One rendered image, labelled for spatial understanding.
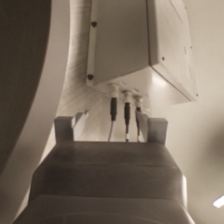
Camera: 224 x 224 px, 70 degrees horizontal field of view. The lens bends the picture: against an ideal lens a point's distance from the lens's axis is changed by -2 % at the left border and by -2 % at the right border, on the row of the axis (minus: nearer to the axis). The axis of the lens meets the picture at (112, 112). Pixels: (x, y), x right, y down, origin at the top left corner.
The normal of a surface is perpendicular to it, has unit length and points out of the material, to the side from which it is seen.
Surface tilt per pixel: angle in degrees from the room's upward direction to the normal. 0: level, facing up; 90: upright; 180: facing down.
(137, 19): 137
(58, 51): 90
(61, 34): 90
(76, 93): 90
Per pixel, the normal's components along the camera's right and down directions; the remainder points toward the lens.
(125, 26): -0.66, -0.21
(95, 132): 0.76, -0.15
